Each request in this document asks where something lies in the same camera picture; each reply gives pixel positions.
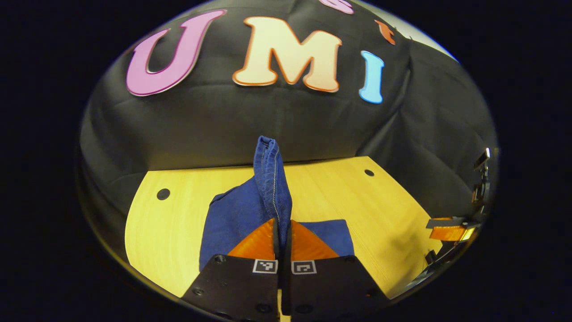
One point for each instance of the blue jeans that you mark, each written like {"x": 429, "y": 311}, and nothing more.
{"x": 237, "y": 214}

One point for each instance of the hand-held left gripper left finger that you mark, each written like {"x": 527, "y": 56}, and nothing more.
{"x": 237, "y": 286}

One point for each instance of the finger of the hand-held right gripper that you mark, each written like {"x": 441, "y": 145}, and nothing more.
{"x": 449, "y": 233}

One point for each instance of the black table clamp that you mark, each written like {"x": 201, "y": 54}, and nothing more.
{"x": 430, "y": 257}

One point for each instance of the black backdrop cloth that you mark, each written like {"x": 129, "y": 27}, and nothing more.
{"x": 268, "y": 125}

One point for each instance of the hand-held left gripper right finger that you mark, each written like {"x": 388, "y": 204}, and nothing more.
{"x": 330, "y": 286}

